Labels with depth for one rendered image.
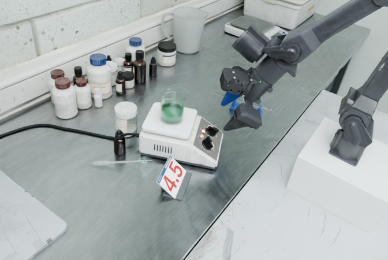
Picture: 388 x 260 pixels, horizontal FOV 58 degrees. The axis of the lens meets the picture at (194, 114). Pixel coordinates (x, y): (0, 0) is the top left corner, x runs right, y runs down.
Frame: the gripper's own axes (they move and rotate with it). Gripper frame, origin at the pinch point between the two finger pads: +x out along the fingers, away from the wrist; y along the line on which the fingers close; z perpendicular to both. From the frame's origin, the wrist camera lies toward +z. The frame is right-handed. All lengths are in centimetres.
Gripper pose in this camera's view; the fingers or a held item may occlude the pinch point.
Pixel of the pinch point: (231, 108)
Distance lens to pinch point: 86.9
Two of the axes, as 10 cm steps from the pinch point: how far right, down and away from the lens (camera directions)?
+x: -5.6, 6.1, 5.5
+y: 0.1, 6.8, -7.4
